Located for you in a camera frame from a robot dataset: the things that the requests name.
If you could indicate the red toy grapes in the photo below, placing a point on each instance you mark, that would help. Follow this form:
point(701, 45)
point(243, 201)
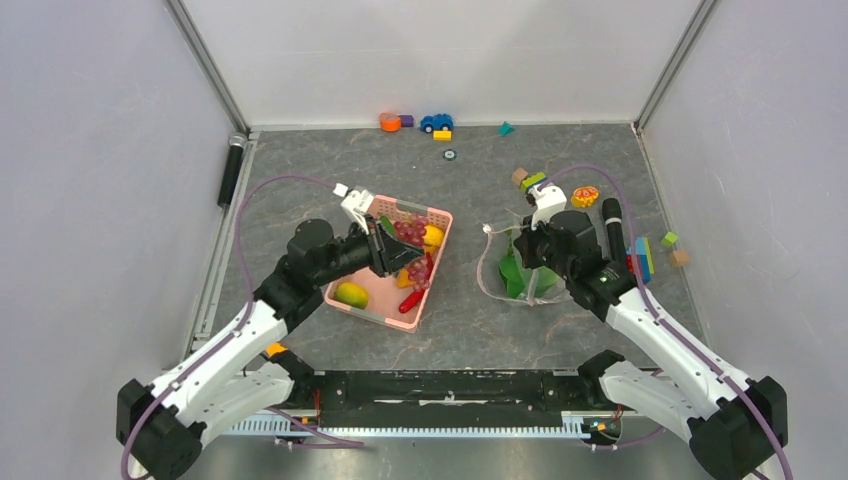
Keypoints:
point(412, 231)

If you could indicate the pink perforated plastic basket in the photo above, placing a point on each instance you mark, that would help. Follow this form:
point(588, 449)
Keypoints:
point(385, 297)

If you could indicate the black silver microphone on rail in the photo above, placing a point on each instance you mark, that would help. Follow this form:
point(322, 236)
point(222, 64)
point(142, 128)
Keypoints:
point(232, 167)

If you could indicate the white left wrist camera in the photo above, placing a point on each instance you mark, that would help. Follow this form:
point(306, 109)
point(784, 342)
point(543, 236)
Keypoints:
point(355, 203)

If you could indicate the black toy microphone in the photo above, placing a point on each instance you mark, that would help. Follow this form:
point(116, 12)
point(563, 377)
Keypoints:
point(612, 215)

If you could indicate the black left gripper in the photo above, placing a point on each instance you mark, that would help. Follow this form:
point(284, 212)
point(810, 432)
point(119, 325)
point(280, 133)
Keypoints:
point(387, 254)

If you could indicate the orange toy block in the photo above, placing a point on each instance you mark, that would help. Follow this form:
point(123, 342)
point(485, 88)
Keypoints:
point(390, 122)

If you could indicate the yellow toy block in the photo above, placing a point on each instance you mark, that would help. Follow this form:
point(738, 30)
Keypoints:
point(442, 135)

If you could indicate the small green cube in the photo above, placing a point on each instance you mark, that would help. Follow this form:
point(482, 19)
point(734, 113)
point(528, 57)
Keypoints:
point(669, 240)

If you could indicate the yellow green toy mango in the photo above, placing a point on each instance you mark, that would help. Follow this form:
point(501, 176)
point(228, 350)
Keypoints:
point(352, 294)

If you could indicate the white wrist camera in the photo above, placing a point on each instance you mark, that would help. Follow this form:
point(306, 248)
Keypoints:
point(549, 200)
point(355, 203)

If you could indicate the small wooden cube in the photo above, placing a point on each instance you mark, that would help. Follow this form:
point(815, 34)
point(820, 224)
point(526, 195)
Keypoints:
point(679, 258)

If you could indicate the teal toy triangle block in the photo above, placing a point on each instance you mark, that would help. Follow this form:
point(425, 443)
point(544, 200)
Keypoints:
point(505, 129)

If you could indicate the green toy bok choy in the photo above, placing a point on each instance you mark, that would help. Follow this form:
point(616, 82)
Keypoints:
point(517, 279)

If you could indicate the yellow toy squash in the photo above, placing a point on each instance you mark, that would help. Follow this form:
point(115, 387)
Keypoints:
point(433, 238)

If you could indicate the orange toy ginger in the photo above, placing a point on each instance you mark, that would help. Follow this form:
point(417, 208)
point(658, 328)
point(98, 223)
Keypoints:
point(405, 279)

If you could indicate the green white stacked toy bricks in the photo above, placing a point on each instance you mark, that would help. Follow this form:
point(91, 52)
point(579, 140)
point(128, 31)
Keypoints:
point(525, 180)

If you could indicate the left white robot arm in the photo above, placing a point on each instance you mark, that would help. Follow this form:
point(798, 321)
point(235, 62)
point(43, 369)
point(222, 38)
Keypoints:
point(166, 424)

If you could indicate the blue toy car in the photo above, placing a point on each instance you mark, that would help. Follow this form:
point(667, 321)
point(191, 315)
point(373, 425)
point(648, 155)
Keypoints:
point(436, 122)

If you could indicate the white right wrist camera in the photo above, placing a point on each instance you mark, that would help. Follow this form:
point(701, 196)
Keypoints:
point(549, 200)

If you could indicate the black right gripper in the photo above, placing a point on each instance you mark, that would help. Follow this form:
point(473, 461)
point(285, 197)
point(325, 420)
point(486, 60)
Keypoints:
point(524, 243)

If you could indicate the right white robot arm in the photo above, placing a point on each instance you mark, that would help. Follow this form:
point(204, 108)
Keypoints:
point(731, 423)

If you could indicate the red blue toy brick house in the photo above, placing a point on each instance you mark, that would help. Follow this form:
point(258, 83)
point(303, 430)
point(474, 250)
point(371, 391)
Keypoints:
point(641, 248)

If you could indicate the red toy chili pepper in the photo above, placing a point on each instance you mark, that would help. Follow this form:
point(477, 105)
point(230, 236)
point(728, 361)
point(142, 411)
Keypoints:
point(414, 298)

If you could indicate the yellow butterfly toy brick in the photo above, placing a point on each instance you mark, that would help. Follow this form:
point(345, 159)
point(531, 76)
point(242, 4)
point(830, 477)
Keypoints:
point(584, 197)

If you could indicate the clear dotted zip top bag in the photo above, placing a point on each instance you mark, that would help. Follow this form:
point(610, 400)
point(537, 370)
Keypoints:
point(499, 243)

